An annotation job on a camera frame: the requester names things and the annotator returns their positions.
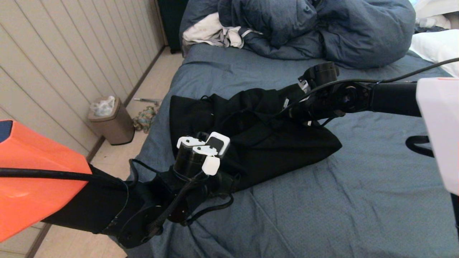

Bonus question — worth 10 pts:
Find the black hoodie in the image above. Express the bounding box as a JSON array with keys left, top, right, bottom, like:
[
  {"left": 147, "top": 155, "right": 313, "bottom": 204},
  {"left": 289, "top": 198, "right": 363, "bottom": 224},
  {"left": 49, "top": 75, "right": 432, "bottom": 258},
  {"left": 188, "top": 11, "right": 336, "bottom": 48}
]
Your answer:
[{"left": 169, "top": 88, "right": 342, "bottom": 192}]

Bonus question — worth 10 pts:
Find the blue-sheeted bed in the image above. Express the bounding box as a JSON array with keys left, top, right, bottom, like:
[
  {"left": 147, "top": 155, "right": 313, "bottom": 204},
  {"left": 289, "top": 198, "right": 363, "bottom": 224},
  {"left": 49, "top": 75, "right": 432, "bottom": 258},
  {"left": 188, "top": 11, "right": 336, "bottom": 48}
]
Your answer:
[{"left": 124, "top": 42, "right": 459, "bottom": 258}]

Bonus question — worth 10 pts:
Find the dark blue duvet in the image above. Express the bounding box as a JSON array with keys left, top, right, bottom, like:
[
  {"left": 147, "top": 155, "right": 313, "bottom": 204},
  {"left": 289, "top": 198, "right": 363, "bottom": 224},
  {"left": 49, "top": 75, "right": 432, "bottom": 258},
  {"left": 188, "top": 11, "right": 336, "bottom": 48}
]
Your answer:
[{"left": 179, "top": 0, "right": 416, "bottom": 69}]

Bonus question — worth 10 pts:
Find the crumpled white garment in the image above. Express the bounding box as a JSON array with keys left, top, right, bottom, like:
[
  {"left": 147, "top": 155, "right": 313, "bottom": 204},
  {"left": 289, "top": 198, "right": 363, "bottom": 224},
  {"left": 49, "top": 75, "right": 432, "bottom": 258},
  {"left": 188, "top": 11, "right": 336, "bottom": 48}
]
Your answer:
[{"left": 182, "top": 12, "right": 262, "bottom": 49}]

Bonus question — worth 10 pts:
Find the brown trash bin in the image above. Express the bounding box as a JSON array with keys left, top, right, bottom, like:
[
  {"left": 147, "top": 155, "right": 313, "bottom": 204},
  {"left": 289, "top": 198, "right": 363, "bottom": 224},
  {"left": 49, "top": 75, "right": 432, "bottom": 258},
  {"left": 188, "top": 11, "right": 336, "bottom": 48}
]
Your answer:
[{"left": 87, "top": 95, "right": 135, "bottom": 145}]

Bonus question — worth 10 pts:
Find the clear plastic bin bag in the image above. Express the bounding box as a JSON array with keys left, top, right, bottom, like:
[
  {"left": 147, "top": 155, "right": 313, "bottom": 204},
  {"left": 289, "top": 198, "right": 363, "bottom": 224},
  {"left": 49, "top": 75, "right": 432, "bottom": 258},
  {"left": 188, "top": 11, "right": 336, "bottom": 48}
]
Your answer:
[{"left": 90, "top": 96, "right": 116, "bottom": 117}]

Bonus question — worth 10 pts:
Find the black cabinet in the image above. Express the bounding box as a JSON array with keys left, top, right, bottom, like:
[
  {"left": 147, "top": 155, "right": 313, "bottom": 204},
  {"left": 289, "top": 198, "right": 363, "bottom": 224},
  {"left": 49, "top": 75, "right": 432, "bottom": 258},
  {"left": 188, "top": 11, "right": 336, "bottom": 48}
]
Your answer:
[{"left": 157, "top": 0, "right": 189, "bottom": 54}]

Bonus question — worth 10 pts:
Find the white pillow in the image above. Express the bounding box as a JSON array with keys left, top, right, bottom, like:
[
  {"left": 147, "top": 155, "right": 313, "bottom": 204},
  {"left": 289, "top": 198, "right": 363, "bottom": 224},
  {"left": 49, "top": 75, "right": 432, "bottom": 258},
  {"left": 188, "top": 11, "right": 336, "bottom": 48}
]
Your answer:
[{"left": 410, "top": 29, "right": 459, "bottom": 77}]

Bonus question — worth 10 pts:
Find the beige crumpled item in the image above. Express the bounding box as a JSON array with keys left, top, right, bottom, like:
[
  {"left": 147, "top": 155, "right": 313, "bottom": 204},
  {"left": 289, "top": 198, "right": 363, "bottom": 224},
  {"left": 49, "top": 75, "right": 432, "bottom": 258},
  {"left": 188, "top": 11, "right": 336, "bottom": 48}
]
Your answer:
[{"left": 415, "top": 15, "right": 451, "bottom": 30}]

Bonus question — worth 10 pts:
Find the white blanket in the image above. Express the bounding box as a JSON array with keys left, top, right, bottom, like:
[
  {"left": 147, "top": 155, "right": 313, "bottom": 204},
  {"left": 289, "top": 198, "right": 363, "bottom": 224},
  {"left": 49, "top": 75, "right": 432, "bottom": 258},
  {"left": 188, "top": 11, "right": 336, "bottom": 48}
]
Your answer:
[{"left": 414, "top": 0, "right": 459, "bottom": 18}]

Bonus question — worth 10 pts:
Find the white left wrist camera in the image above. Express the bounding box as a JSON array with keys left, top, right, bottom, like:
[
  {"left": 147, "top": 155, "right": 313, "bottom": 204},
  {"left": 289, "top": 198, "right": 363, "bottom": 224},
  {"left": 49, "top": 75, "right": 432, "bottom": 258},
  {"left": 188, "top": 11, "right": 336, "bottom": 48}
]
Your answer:
[{"left": 197, "top": 132, "right": 231, "bottom": 158}]

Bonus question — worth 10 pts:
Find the black braided cable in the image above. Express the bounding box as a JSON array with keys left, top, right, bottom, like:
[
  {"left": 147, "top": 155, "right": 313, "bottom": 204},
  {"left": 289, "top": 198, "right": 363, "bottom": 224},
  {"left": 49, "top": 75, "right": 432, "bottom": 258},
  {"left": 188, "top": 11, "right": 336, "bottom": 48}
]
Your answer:
[{"left": 147, "top": 172, "right": 205, "bottom": 237}]

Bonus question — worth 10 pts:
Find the colourful braided rope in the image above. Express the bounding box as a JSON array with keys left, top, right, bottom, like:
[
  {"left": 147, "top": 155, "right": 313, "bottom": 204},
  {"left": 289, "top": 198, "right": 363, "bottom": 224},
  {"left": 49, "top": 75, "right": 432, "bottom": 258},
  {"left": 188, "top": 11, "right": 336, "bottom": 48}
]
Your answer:
[{"left": 133, "top": 106, "right": 158, "bottom": 134}]

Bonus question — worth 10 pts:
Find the black cable loop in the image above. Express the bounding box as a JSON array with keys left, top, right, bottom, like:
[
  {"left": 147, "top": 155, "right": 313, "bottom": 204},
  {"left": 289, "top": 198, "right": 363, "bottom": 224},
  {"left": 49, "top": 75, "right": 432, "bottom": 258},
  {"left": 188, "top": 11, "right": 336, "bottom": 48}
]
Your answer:
[{"left": 405, "top": 135, "right": 434, "bottom": 158}]

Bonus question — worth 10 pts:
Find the smooth black left arm cable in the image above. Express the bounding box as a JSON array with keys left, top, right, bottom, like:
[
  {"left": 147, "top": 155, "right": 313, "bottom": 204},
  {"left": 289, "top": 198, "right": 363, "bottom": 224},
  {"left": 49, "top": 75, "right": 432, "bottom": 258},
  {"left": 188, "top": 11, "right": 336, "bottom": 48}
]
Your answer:
[{"left": 0, "top": 158, "right": 162, "bottom": 190}]

